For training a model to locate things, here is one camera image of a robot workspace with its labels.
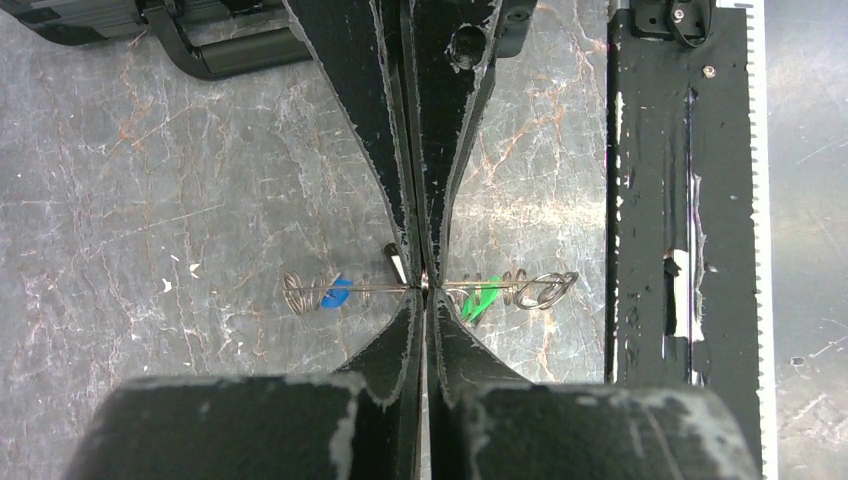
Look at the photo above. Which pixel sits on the black poker chip case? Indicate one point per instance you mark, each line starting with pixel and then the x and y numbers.
pixel 77 23

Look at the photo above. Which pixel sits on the small blue key tag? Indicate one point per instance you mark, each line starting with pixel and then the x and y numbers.
pixel 337 294

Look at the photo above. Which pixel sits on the black key tag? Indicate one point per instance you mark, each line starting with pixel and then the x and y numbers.
pixel 391 252

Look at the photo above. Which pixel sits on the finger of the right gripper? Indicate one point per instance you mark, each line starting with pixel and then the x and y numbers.
pixel 450 54
pixel 357 45

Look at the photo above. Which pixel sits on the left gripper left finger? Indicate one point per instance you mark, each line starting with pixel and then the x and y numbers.
pixel 360 421

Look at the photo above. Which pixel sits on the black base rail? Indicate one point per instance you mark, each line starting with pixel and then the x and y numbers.
pixel 682 303

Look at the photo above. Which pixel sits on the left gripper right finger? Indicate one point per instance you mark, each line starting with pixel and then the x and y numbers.
pixel 488 422

